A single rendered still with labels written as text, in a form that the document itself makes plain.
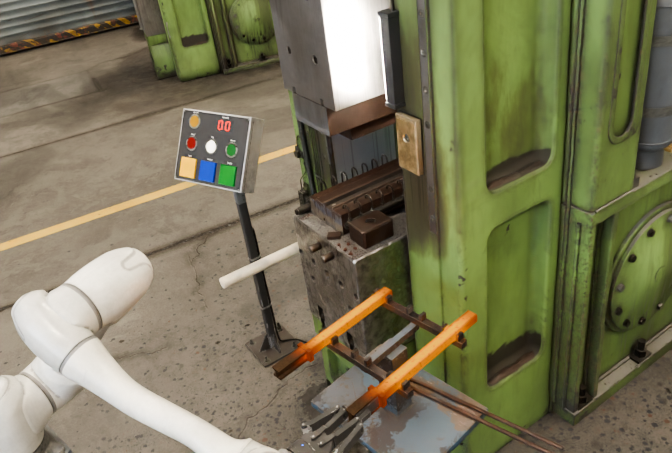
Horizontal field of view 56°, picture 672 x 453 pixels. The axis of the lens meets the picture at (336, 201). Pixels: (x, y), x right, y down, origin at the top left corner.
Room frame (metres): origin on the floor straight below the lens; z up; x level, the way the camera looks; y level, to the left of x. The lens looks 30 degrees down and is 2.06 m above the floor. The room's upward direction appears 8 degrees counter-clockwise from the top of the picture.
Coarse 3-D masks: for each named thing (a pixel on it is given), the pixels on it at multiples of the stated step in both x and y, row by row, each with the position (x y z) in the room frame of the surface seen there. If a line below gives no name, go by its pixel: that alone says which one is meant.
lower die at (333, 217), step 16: (368, 176) 1.98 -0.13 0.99; (400, 176) 1.93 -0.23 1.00; (320, 192) 1.94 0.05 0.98; (336, 192) 1.90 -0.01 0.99; (368, 192) 1.86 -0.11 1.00; (384, 192) 1.85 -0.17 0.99; (400, 192) 1.87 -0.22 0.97; (320, 208) 1.86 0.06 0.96; (336, 208) 1.79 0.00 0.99; (352, 208) 1.78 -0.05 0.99; (368, 208) 1.80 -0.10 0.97; (336, 224) 1.78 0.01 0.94
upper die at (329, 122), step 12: (300, 96) 1.87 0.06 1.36; (384, 96) 1.85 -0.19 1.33; (300, 108) 1.88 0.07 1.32; (312, 108) 1.82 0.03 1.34; (324, 108) 1.75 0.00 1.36; (348, 108) 1.78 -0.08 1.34; (360, 108) 1.81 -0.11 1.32; (372, 108) 1.83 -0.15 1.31; (384, 108) 1.85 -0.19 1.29; (300, 120) 1.89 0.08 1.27; (312, 120) 1.83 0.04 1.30; (324, 120) 1.76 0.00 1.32; (336, 120) 1.76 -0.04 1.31; (348, 120) 1.78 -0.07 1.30; (360, 120) 1.80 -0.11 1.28; (324, 132) 1.77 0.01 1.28; (336, 132) 1.76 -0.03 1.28
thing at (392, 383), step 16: (464, 320) 1.23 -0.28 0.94; (448, 336) 1.18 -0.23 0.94; (432, 352) 1.14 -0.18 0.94; (400, 368) 1.10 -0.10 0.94; (416, 368) 1.10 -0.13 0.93; (384, 384) 1.06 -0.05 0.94; (400, 384) 1.06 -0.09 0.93; (368, 400) 1.01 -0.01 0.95; (384, 400) 1.02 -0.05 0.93; (352, 416) 0.98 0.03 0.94
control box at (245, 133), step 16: (192, 112) 2.33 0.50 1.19; (208, 112) 2.29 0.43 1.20; (192, 128) 2.30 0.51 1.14; (208, 128) 2.25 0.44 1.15; (224, 128) 2.21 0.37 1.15; (240, 128) 2.17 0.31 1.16; (256, 128) 2.18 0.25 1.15; (224, 144) 2.18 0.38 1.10; (240, 144) 2.14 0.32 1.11; (256, 144) 2.16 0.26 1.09; (208, 160) 2.19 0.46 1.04; (224, 160) 2.15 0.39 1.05; (240, 160) 2.11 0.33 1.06; (256, 160) 2.15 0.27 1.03; (176, 176) 2.25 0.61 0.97; (240, 176) 2.08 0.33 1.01; (240, 192) 2.06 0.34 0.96
